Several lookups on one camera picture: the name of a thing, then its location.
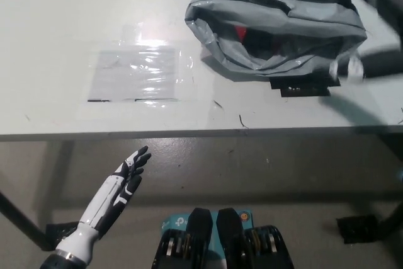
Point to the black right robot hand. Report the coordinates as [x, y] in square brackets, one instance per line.
[390, 1]

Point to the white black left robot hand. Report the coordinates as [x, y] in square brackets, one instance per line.
[104, 199]

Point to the grey plastic bag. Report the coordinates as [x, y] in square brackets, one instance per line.
[315, 20]

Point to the black table leg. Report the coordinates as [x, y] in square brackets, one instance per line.
[22, 218]

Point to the left black robot torso block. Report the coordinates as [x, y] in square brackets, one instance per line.
[176, 247]

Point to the black robot torso block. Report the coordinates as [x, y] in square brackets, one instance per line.
[176, 247]
[267, 247]

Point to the grey sheet under clear tape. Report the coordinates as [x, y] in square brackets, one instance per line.
[132, 77]

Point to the black thread scrap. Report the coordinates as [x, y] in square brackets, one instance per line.
[242, 121]

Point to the right black robot torso block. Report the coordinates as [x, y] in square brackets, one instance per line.
[267, 247]

